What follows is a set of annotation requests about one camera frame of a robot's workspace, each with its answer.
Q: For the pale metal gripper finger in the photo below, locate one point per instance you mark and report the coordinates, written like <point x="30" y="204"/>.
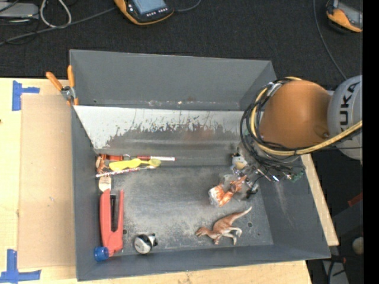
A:
<point x="248" y="191"/>
<point x="228" y="178"/>

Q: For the orange and white toy animal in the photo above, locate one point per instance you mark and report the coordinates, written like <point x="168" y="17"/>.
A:
<point x="222" y="194"/>

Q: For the brown toy dinosaur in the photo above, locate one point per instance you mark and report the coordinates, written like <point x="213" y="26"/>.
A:
<point x="222" y="227"/>

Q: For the grey metal bin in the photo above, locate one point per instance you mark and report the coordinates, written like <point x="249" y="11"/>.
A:
<point x="183" y="194"/>

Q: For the red and white pen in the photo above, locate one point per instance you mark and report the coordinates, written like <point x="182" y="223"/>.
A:
<point x="160" y="158"/>

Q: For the yellow plastic spoon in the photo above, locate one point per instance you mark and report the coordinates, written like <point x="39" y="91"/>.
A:
<point x="124" y="164"/>

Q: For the black and white round toy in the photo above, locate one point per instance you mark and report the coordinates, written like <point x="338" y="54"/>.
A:
<point x="143" y="243"/>

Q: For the red and white striped rod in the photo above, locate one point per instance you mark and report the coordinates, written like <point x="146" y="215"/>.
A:
<point x="118" y="172"/>

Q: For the orange flat piece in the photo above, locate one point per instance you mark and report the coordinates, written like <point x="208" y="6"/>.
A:
<point x="114" y="157"/>

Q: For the small brown toy animal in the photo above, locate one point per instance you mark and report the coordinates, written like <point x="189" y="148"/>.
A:
<point x="101" y="165"/>

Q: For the red plastic hand tool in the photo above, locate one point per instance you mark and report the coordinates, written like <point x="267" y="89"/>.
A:
<point x="107" y="226"/>

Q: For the blue bottle cap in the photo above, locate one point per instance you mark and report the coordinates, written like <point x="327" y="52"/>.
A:
<point x="101" y="254"/>

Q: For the brown cardboard board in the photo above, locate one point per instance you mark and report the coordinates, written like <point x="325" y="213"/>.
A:
<point x="44" y="182"/>

